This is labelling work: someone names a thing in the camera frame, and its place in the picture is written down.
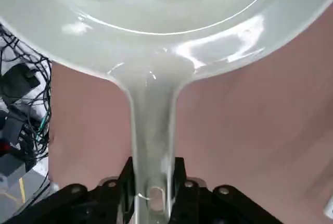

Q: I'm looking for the pale grey plastic dustpan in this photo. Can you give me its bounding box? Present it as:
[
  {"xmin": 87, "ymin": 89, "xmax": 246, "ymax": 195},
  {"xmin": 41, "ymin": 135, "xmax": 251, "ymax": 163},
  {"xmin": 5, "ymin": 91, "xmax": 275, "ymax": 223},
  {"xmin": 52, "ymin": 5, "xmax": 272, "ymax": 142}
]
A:
[{"xmin": 0, "ymin": 0, "xmax": 333, "ymax": 224}]

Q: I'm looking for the black cable bundle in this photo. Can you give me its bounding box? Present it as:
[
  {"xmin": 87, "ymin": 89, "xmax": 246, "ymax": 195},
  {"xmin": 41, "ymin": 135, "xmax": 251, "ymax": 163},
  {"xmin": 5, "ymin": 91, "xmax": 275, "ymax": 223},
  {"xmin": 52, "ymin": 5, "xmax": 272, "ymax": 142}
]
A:
[{"xmin": 0, "ymin": 22, "xmax": 53, "ymax": 180}]

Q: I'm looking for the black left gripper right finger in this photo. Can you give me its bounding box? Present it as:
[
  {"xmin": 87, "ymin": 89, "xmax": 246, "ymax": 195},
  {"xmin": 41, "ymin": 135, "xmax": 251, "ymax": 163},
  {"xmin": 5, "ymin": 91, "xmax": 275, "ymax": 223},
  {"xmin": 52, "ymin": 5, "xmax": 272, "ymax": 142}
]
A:
[{"xmin": 169, "ymin": 157, "xmax": 284, "ymax": 224}]

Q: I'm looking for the black electronics box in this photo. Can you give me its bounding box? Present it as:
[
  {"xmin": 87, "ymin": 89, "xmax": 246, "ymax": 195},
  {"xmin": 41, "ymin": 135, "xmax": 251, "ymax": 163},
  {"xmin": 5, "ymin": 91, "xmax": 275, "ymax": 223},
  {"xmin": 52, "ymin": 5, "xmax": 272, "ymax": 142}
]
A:
[{"xmin": 0, "ymin": 64, "xmax": 42, "ymax": 101}]

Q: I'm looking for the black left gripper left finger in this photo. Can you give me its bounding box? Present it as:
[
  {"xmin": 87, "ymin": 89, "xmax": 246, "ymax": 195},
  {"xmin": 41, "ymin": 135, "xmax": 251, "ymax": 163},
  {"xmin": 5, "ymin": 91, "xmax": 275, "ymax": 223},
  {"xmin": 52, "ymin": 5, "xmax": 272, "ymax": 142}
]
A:
[{"xmin": 0, "ymin": 156, "xmax": 138, "ymax": 224}]

